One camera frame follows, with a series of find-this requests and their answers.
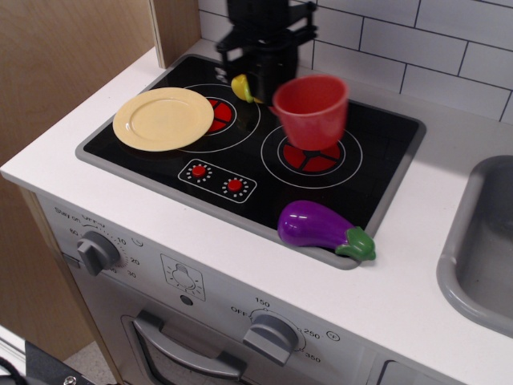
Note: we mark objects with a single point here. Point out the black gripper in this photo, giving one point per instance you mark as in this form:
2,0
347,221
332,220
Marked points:
263,43

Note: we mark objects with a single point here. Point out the red plastic cup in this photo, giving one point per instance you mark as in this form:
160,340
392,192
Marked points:
313,110

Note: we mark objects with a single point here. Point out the cream yellow plate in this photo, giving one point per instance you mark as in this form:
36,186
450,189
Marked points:
163,119

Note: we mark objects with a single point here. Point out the yellow toy bell pepper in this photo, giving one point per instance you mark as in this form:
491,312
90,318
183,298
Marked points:
240,87

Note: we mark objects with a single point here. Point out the red right stove button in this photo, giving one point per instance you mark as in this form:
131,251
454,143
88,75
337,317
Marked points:
234,185

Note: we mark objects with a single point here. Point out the red stove button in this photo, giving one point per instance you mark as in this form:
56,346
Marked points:
234,185
198,171

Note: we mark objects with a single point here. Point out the red left stove button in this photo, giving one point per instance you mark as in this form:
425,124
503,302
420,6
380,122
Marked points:
198,171

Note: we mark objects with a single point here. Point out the purple toy eggplant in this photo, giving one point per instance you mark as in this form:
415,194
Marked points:
307,223

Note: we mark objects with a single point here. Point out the grey timer knob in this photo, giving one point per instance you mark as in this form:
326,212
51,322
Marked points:
97,252

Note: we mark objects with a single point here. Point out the grey temperature knob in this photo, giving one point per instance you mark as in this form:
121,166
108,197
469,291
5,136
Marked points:
272,338

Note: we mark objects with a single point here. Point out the grey toy sink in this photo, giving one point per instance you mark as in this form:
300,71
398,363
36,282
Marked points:
474,271

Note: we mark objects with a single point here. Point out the black device bottom left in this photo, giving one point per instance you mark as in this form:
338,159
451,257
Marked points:
31,365

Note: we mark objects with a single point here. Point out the grey oven door handle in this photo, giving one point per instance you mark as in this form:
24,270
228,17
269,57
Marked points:
225,366

